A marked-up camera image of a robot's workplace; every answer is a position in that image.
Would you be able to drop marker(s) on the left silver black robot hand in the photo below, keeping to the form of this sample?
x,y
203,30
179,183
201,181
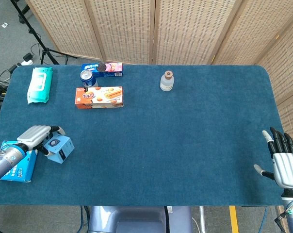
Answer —
x,y
33,136

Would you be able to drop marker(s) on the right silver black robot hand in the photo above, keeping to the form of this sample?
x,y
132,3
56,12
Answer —
x,y
287,167

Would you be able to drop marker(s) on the light blue speaker box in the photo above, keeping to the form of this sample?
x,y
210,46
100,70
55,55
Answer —
x,y
61,148

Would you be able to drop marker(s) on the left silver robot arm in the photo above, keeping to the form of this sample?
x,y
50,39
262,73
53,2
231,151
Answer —
x,y
5,157

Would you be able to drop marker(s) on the blue flat carton box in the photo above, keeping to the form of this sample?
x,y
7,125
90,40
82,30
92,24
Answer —
x,y
22,170

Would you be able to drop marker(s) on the orange biscuit box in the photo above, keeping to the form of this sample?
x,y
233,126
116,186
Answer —
x,y
100,97

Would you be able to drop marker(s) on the pink blue cookie pack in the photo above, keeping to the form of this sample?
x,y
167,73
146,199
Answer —
x,y
112,68

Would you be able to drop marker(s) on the green wet wipes pack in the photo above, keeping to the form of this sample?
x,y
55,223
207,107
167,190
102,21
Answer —
x,y
39,85

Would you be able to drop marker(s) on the white power strip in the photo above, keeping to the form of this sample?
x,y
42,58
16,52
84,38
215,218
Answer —
x,y
26,62

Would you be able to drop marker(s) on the blue soda can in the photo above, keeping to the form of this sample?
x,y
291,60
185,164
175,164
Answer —
x,y
87,78

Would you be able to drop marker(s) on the black tripod stand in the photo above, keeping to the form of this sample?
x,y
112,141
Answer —
x,y
37,38

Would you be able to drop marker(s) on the metal table leg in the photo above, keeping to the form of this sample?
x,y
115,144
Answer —
x,y
202,218

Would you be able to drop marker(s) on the blue table cloth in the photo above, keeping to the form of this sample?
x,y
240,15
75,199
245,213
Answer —
x,y
161,145

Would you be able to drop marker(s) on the grey blue robot torso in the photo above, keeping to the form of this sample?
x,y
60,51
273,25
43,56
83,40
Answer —
x,y
136,218

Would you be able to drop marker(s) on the wooden woven folding screen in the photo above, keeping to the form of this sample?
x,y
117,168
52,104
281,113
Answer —
x,y
127,29

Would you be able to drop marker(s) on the frosted bottle with wooden cap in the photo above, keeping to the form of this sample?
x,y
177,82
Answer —
x,y
167,83

